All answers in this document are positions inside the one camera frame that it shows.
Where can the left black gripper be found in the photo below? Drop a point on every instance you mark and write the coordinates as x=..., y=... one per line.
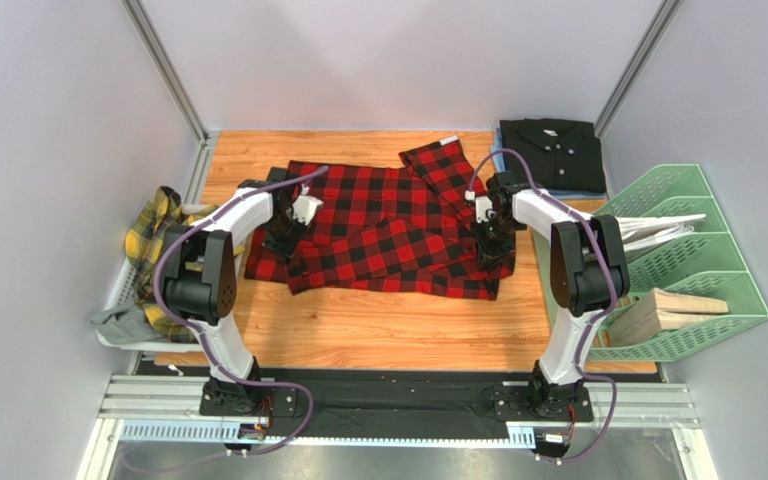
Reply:
x=286, y=249

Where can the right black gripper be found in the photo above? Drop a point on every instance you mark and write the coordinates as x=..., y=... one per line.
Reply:
x=491, y=243

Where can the red black plaid shirt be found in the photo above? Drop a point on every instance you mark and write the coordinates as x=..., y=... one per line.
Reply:
x=405, y=229

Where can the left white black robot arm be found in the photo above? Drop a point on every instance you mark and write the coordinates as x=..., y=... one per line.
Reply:
x=195, y=282

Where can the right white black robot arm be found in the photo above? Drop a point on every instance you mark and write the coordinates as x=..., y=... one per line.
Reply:
x=588, y=275

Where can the white paper stack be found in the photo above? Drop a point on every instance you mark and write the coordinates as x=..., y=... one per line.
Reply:
x=642, y=233

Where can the folded black shirt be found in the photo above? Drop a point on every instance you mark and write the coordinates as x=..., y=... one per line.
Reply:
x=562, y=155

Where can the yellow plaid shirt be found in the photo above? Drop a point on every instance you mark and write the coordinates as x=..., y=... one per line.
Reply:
x=143, y=248

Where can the white plastic basket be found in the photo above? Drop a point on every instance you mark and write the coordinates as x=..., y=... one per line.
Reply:
x=126, y=294

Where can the grey shirt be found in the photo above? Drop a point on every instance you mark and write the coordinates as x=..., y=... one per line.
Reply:
x=123, y=325

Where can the wooden block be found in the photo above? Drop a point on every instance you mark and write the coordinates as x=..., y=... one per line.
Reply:
x=660, y=311

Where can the green file organizer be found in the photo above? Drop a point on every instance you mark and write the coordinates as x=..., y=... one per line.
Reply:
x=706, y=262

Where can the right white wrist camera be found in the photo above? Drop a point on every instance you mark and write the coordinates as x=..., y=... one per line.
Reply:
x=483, y=206

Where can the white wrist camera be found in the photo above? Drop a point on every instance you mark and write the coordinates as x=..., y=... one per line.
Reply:
x=305, y=208
x=483, y=206

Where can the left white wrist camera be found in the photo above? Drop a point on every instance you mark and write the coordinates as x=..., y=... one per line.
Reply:
x=305, y=208

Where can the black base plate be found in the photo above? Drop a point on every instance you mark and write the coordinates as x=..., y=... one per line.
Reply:
x=392, y=404

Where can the aluminium rail frame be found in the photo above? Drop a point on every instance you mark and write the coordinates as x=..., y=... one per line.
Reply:
x=147, y=429

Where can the left aluminium corner post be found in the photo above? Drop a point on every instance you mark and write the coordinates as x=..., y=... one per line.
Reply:
x=151, y=39

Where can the aluminium corner post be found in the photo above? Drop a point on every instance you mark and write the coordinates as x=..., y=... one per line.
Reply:
x=151, y=39
x=656, y=29

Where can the right aluminium corner post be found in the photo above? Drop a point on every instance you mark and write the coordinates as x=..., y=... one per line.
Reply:
x=656, y=29

